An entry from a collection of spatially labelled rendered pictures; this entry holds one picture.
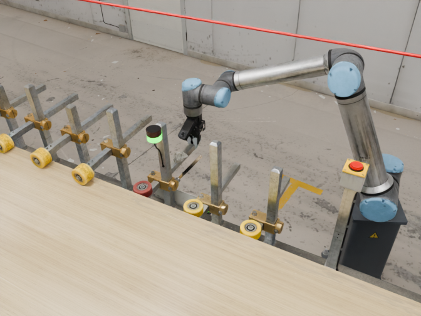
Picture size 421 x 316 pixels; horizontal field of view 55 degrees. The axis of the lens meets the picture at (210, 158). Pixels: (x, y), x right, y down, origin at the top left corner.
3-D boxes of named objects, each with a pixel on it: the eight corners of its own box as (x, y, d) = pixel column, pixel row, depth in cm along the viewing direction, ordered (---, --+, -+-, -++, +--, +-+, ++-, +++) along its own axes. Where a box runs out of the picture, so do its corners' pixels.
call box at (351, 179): (343, 175, 138) (348, 157, 133) (364, 182, 135) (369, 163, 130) (337, 188, 133) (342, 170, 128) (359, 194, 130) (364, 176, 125)
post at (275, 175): (265, 249, 177) (274, 163, 147) (273, 251, 176) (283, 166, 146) (262, 254, 175) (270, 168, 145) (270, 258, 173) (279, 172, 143)
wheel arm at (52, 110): (74, 97, 228) (72, 91, 226) (79, 98, 226) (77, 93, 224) (0, 144, 194) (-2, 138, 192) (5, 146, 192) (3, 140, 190)
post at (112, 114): (127, 188, 203) (110, 105, 173) (133, 190, 202) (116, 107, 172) (123, 192, 201) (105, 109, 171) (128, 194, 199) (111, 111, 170)
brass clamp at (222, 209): (202, 199, 181) (202, 191, 178) (228, 209, 176) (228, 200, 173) (195, 208, 177) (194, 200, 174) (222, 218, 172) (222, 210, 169)
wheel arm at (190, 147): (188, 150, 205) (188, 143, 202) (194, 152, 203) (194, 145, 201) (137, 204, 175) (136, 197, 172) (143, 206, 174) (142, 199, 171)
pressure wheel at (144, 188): (143, 196, 182) (140, 177, 175) (158, 202, 179) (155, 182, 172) (132, 207, 177) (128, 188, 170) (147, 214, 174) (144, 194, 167)
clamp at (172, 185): (154, 177, 189) (153, 169, 185) (179, 187, 183) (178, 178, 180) (147, 185, 185) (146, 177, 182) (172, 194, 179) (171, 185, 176)
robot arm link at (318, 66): (365, 37, 161) (218, 68, 196) (361, 50, 152) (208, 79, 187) (369, 64, 166) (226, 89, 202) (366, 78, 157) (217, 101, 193)
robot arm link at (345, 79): (402, 199, 184) (365, 46, 152) (400, 226, 172) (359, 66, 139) (367, 200, 193) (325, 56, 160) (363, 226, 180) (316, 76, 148)
